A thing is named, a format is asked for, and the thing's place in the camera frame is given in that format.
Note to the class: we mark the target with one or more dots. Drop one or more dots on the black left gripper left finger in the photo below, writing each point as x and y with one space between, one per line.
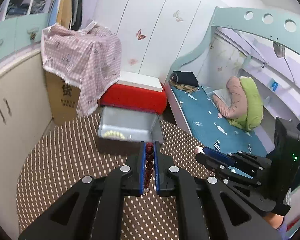
93 207

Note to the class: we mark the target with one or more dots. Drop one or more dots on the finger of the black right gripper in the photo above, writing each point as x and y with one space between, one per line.
212 163
220 154

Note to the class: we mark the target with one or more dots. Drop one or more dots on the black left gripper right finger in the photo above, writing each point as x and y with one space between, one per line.
207 208

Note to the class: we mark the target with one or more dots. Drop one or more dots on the person's right hand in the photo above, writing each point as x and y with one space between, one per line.
274 220

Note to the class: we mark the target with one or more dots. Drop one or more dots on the blue patterned mattress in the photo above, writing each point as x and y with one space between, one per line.
213 131

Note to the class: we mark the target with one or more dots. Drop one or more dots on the pink and green quilt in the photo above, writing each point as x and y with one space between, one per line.
246 110

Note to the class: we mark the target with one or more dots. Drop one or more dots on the brown polka dot tablecloth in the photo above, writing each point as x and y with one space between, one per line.
64 156

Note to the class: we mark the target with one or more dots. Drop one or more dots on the white pillow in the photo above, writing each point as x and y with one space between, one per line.
223 95

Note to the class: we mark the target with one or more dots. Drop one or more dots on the dark folded clothes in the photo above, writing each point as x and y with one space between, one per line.
184 78

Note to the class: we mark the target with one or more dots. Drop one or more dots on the metal rectangular tin box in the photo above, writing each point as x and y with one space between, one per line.
129 126

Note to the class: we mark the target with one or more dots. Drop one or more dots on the red storage ottoman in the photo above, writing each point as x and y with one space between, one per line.
137 92

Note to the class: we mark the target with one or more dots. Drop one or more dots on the cream curved cabinet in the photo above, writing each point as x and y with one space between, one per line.
24 115

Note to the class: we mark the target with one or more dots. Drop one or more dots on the brown cardboard box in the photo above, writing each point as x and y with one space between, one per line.
63 99

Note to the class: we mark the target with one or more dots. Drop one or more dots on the white wardrobe with butterflies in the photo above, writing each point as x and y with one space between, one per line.
153 33

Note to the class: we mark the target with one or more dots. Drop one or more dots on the pink checkered cloth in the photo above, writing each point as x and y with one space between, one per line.
88 59

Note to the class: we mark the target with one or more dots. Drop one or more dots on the teal drawer unit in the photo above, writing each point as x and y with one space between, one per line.
19 32

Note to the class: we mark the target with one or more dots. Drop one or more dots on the hanging clothes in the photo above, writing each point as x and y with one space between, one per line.
67 13

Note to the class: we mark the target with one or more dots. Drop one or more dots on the teal bunk bed frame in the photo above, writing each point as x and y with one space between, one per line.
262 44

